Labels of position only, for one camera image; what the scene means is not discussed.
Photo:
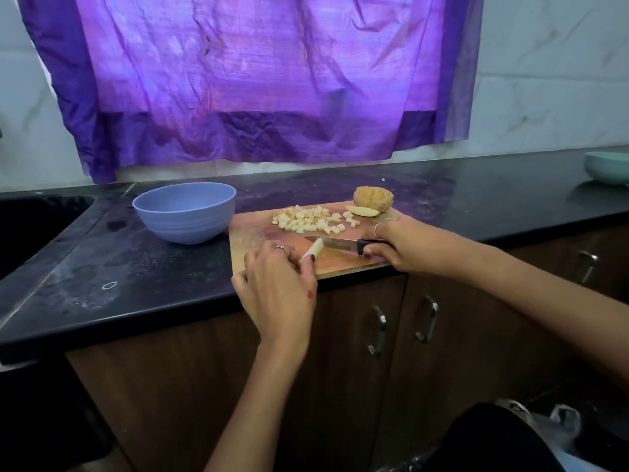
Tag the person's left hand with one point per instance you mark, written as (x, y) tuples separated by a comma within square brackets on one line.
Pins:
[(280, 295)]

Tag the person's right hand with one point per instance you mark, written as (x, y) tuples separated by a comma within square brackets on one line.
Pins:
[(418, 246)]

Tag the tan potato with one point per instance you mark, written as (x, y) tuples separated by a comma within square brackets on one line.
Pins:
[(312, 250)]

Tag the rounded potato end piece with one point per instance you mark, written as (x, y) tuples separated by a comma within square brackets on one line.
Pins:
[(373, 197)]

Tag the potato slice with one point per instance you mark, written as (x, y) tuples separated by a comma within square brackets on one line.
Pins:
[(362, 210)]

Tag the pile of diced potato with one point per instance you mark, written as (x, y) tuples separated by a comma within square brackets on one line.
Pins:
[(312, 220)]

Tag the blue bowl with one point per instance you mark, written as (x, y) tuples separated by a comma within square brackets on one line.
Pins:
[(184, 212)]

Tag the person's left forearm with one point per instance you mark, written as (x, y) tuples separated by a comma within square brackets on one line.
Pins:
[(260, 413)]

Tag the person's right forearm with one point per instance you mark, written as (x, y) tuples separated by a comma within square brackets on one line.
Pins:
[(550, 309)]

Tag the person's dark trousers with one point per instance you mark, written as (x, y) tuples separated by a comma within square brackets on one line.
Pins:
[(491, 437)]

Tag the green bowl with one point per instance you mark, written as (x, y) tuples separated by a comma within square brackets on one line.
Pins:
[(609, 167)]

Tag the wooden cutting board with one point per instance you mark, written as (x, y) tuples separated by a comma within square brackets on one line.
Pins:
[(255, 231)]

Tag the white rubber band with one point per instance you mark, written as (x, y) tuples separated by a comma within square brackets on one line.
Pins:
[(103, 285)]

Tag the purple cloth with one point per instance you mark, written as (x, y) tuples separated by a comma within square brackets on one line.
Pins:
[(255, 73)]

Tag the red and white plastic bag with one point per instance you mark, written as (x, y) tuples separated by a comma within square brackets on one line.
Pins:
[(570, 423)]

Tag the dark sink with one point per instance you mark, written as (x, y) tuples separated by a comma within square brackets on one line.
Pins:
[(34, 226)]

